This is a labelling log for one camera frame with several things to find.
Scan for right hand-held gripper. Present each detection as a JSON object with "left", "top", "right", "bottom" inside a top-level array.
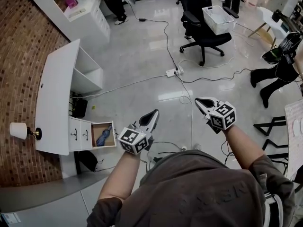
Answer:
[{"left": 194, "top": 96, "right": 237, "bottom": 134}]

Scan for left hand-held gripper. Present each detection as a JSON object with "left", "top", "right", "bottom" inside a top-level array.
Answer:
[{"left": 117, "top": 109, "right": 160, "bottom": 156}]

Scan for wooden drawer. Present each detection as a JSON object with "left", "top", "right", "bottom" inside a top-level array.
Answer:
[{"left": 90, "top": 120, "right": 118, "bottom": 149}]

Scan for blue umbrella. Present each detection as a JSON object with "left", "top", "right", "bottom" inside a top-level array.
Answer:
[{"left": 95, "top": 124, "right": 113, "bottom": 147}]

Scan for person's left forearm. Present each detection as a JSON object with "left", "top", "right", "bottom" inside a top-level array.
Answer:
[{"left": 98, "top": 150, "right": 141, "bottom": 203}]

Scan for person's right forearm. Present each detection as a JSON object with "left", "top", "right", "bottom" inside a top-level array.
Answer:
[{"left": 222, "top": 124, "right": 266, "bottom": 170}]

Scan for closed white drawer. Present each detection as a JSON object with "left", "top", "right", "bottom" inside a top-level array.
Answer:
[
  {"left": 80, "top": 120, "right": 93, "bottom": 150},
  {"left": 69, "top": 116, "right": 82, "bottom": 151}
]

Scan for white power strip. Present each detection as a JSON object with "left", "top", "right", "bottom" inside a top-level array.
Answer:
[{"left": 166, "top": 66, "right": 185, "bottom": 78}]

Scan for black box under desk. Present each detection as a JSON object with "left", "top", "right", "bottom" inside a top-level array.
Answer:
[{"left": 71, "top": 97, "right": 89, "bottom": 118}]

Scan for black bag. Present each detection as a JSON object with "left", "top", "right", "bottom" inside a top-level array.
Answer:
[{"left": 77, "top": 150, "right": 99, "bottom": 173}]

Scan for person's brown shirt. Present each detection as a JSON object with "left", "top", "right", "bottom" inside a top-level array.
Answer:
[{"left": 86, "top": 149, "right": 297, "bottom": 227}]

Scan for white plastic basket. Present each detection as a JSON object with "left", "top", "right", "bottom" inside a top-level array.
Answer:
[{"left": 201, "top": 5, "right": 235, "bottom": 36}]

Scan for white plate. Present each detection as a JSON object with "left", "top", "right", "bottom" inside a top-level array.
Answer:
[{"left": 292, "top": 118, "right": 303, "bottom": 137}]

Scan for white desk with shelves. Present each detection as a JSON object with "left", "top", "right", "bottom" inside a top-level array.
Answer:
[{"left": 35, "top": 38, "right": 104, "bottom": 175}]

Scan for black office chair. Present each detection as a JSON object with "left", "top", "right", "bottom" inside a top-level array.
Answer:
[{"left": 173, "top": 0, "right": 240, "bottom": 67}]

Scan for white patterned table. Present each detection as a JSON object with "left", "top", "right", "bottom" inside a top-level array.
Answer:
[{"left": 284, "top": 99, "right": 303, "bottom": 182}]

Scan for white side table wooden legs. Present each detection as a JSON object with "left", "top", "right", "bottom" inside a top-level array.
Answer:
[{"left": 248, "top": 7, "right": 292, "bottom": 49}]

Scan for white cabinet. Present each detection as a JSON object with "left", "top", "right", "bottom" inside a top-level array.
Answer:
[{"left": 21, "top": 0, "right": 111, "bottom": 43}]

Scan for white table lamp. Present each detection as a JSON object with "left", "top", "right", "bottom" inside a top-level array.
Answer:
[{"left": 9, "top": 122, "right": 43, "bottom": 141}]

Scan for white cable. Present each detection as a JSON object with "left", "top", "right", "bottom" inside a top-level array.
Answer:
[
  {"left": 178, "top": 76, "right": 195, "bottom": 149},
  {"left": 70, "top": 74, "right": 168, "bottom": 99}
]

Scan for black cable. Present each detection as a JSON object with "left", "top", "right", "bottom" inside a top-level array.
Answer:
[
  {"left": 176, "top": 68, "right": 253, "bottom": 83},
  {"left": 144, "top": 19, "right": 178, "bottom": 71}
]

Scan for black metal frame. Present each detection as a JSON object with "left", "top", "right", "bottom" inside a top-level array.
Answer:
[{"left": 253, "top": 115, "right": 290, "bottom": 166}]

